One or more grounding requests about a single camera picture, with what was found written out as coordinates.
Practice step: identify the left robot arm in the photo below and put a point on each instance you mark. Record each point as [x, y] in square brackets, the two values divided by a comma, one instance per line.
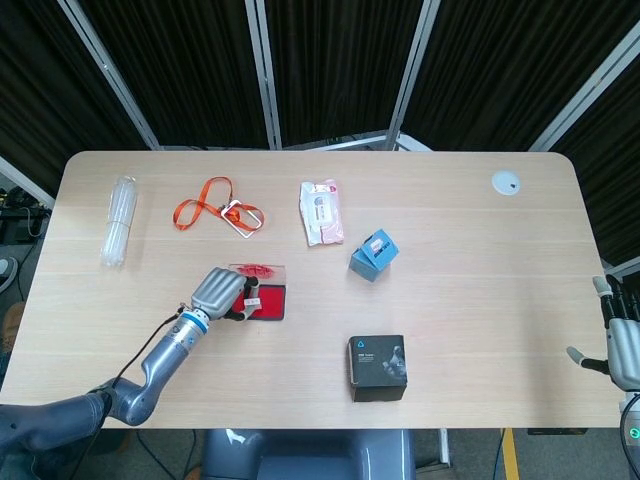
[115, 385]

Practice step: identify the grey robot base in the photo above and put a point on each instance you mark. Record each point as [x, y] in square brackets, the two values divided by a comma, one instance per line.
[307, 454]

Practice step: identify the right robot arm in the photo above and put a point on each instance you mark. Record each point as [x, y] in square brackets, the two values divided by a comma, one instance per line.
[631, 430]

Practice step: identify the red ink pad case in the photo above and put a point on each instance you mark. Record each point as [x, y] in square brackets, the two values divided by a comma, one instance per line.
[267, 290]

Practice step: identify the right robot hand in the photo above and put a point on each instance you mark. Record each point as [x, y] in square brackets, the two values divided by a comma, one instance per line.
[617, 350]

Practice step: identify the black folding screen partition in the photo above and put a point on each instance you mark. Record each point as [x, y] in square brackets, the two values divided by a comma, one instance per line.
[320, 75]

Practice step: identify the black product box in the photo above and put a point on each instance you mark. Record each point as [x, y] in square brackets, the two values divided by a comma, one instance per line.
[378, 367]

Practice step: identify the small blue cardboard box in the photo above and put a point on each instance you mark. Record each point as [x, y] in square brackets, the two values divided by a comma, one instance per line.
[374, 256]

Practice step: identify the pink wet wipes pack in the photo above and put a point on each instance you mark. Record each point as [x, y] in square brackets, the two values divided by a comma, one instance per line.
[322, 214]

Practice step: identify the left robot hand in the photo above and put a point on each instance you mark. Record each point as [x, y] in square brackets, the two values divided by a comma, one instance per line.
[225, 296]

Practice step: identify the clear plastic tube bundle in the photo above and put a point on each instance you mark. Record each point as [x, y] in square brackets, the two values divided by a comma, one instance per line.
[119, 220]

